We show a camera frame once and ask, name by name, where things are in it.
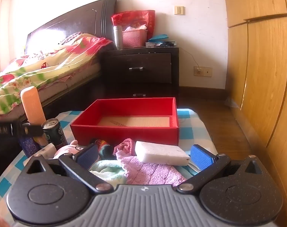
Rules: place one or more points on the rolled pink towel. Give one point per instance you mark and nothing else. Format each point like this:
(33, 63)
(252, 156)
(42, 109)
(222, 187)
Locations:
(127, 146)

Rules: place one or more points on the red plastic bag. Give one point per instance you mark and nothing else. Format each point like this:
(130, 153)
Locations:
(138, 19)

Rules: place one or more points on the colourful striped sock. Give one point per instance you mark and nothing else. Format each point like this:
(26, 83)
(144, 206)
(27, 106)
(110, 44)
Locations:
(105, 146)

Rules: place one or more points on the wall power socket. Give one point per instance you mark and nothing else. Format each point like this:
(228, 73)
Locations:
(203, 71)

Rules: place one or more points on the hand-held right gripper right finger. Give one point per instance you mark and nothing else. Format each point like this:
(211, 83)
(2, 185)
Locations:
(201, 157)

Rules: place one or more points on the wall light switch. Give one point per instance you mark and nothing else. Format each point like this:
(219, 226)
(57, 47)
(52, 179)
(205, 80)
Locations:
(179, 10)

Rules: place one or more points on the blue white checked tablecloth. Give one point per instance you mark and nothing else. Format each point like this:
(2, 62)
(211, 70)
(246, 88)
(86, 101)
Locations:
(193, 128)

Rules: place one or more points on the white sponge block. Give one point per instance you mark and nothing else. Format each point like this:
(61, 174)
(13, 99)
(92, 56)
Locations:
(161, 153)

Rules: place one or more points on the dark wooden bed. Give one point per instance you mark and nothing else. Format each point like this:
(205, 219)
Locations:
(86, 16)

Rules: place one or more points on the steel thermos bottle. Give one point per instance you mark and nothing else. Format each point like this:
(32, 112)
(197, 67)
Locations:
(118, 37)

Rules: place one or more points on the light green towel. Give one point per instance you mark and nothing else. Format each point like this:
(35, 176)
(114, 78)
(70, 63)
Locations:
(109, 171)

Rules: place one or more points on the blue folded paper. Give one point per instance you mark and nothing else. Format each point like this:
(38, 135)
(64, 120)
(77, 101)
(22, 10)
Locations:
(158, 38)

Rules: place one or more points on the red cardboard box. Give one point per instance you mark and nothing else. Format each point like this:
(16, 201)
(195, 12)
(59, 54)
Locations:
(124, 132)

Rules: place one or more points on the dark wooden nightstand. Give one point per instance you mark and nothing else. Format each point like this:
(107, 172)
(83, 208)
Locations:
(143, 63)

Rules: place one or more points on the pink knitted cloth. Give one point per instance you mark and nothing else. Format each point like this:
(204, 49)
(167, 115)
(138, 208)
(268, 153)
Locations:
(152, 171)

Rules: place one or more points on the wooden wardrobe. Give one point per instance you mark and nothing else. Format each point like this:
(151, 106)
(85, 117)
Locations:
(264, 63)

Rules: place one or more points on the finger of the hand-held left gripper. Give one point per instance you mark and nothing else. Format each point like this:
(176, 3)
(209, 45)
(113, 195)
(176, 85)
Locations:
(33, 130)

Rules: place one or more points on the pink plush toy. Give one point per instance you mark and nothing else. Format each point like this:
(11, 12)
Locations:
(67, 149)

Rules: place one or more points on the dark green drink can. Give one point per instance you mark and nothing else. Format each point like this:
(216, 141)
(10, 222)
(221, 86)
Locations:
(54, 134)

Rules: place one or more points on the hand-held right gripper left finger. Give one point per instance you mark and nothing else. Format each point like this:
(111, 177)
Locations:
(87, 153)

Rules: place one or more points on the blue printed box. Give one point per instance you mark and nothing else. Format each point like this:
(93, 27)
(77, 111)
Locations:
(27, 145)

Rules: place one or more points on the orange cylindrical bottle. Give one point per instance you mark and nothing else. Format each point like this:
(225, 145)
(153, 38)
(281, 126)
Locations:
(32, 104)

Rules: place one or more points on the pink plastic basket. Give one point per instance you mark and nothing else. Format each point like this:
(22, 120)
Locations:
(135, 39)

